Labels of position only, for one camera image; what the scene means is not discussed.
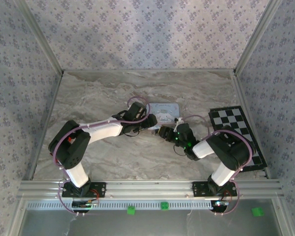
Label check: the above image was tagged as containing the white slotted cable duct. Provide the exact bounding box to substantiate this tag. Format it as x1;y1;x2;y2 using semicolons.
26;199;212;211

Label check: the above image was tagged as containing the aluminium frame post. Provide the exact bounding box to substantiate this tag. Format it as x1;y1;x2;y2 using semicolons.
233;0;284;75

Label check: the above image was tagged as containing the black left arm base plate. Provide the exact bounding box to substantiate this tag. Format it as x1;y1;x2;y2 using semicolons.
61;181;107;199

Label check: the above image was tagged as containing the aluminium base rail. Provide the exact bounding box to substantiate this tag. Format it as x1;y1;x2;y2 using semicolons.
17;179;285;199

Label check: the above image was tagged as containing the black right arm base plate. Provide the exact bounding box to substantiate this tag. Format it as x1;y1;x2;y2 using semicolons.
192;181;237;197

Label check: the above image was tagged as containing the aluminium table side rail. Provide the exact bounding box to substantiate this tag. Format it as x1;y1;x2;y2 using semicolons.
27;73;64;180
232;73;271;178

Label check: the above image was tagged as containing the black white checkerboard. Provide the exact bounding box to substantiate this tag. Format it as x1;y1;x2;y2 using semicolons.
208;105;269;174

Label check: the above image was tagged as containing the blue cartoon dog tin box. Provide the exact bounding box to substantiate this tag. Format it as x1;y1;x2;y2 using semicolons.
147;102;180;131

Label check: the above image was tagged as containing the aluminium table back rail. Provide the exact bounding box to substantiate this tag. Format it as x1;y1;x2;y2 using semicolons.
62;69;236;74

